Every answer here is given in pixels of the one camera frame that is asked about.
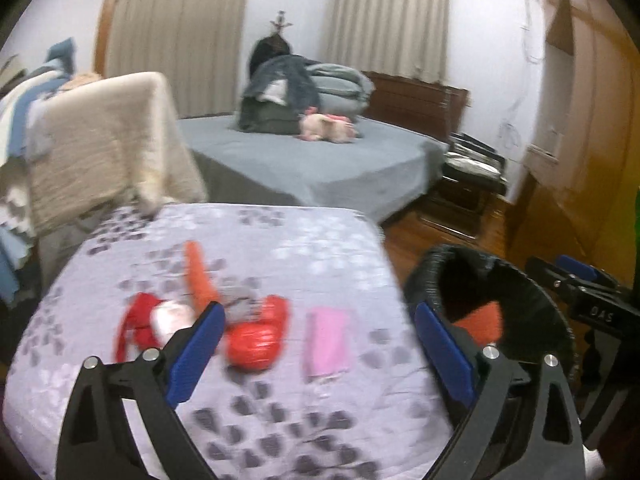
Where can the right beige curtain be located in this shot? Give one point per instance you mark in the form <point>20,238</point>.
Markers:
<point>400,38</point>

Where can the grey-sheeted bed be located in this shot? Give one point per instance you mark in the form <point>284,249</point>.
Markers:
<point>378,174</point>

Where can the pile of grey bedding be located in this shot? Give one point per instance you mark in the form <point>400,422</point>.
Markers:
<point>283,88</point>

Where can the black metal chair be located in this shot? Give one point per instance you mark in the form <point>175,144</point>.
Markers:
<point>473,173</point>

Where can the blue white scalloped cloths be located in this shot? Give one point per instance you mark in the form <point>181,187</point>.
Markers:
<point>24,141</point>

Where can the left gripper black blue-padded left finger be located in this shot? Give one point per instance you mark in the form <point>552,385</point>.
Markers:
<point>96,441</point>

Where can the orange foam mesh sheet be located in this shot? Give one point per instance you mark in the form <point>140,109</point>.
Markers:
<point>201,288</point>

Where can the red shiny plastic bag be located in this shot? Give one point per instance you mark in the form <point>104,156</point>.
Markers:
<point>256,345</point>

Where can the dark wooden headboard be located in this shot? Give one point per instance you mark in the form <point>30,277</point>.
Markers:
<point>432,109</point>

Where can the beige curtain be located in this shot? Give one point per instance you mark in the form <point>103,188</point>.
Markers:
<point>195,44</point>
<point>400,38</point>

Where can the left beige curtain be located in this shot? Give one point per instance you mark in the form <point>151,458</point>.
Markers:
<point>195,44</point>

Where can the red cloth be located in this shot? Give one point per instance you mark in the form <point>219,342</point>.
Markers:
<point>135,328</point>

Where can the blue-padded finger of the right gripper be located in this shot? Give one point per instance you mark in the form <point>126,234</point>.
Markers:
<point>574,267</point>

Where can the beige quilted blanket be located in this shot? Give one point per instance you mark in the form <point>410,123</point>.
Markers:
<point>112,138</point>

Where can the white tissue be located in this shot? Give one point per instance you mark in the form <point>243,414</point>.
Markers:
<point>167,318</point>

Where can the brown wooden wardrobe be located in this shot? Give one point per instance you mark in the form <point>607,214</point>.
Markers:
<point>578,198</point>

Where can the pink plastic packet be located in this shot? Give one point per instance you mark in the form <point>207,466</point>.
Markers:
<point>327,351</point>

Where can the dark wooden coat rack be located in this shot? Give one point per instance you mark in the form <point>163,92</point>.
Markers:
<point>270,46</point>

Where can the pink plush pig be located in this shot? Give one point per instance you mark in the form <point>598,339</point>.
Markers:
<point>315,126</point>

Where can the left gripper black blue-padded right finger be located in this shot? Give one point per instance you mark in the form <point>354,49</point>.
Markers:
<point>518,420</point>

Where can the black-lined trash bin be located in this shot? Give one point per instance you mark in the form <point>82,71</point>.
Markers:
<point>455,280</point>

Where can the grey floral quilted cover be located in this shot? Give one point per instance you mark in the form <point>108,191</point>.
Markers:
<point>382,419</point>

